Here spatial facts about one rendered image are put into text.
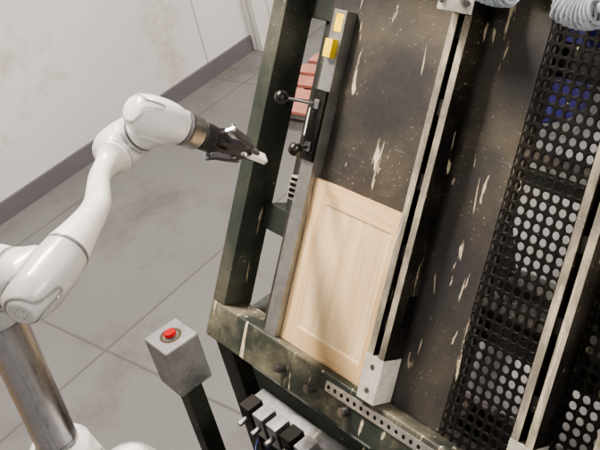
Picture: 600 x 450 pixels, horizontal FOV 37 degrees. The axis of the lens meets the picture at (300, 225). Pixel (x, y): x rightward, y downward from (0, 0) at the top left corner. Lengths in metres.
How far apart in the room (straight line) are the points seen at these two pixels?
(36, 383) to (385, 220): 0.95
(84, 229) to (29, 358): 0.32
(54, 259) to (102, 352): 2.47
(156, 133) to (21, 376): 0.64
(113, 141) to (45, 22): 3.39
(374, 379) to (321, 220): 0.48
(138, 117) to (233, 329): 0.87
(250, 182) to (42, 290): 1.04
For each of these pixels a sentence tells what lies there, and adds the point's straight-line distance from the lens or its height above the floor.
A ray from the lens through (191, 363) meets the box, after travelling 2.72.
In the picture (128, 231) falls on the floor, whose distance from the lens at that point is 5.05.
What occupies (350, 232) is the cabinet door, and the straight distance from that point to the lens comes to 2.41.
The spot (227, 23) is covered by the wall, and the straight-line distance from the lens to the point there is 6.61.
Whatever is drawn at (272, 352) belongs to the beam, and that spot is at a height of 0.87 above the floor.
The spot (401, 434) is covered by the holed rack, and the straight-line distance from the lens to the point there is 2.30.
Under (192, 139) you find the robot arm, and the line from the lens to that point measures 2.23.
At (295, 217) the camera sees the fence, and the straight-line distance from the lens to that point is 2.53.
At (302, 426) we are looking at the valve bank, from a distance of 2.58.
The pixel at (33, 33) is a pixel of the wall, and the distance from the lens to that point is 5.55.
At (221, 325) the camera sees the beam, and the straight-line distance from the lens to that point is 2.80.
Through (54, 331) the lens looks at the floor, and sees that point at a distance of 4.53.
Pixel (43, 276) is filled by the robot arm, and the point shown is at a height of 1.65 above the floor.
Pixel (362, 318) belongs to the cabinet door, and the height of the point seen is 1.04.
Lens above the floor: 2.60
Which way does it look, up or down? 34 degrees down
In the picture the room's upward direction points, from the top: 14 degrees counter-clockwise
